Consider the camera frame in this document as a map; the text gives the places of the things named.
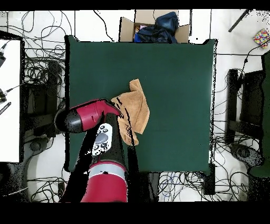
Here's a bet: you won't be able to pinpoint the tan terry towel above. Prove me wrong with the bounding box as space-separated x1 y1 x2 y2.
110 78 151 147

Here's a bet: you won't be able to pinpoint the dark blue laundry pile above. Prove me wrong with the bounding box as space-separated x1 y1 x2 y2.
133 11 179 44

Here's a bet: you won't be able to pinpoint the dark green table cloth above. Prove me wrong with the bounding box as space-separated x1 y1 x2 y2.
248 50 270 178
64 34 218 176

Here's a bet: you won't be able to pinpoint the brown cardboard box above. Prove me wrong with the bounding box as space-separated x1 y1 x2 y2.
118 9 191 44

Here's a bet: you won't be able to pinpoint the black rectangular block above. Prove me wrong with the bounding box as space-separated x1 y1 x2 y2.
203 162 216 195

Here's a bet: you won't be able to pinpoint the black round stand base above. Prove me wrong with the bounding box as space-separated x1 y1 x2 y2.
229 143 264 170

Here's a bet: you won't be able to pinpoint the white desk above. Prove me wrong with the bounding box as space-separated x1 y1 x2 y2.
0 39 22 163

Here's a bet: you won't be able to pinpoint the grey metal bar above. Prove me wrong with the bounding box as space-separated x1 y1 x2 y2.
228 9 250 33

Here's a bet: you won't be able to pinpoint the black device on desk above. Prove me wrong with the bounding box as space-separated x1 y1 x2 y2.
0 50 7 68

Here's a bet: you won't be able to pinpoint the multicoloured patterned box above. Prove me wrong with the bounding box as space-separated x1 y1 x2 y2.
253 28 270 49

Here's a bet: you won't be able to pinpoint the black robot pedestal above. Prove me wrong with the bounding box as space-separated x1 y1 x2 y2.
138 172 161 202

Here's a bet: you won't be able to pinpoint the tangled black cables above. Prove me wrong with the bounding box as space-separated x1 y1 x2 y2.
21 10 73 85
160 170 249 202

